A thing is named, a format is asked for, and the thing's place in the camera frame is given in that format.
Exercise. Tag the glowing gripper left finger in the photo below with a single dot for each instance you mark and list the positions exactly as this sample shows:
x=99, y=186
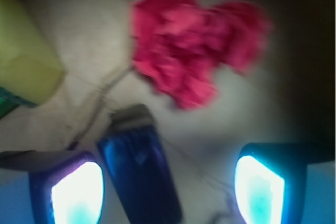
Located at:
x=66, y=187

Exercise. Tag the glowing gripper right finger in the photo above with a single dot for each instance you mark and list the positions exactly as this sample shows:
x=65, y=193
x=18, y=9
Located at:
x=270, y=181

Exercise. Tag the brown paper bag tray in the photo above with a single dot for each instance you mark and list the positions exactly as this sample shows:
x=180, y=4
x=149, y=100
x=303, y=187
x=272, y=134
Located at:
x=288, y=96

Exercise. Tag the green plastic block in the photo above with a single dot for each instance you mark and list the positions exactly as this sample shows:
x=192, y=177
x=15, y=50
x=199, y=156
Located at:
x=8, y=104

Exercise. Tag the yellow green sponge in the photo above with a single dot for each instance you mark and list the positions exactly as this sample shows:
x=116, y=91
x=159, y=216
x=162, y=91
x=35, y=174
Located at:
x=31, y=71

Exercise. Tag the crumpled red paper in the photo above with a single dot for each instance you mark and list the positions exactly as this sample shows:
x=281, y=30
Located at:
x=178, y=44

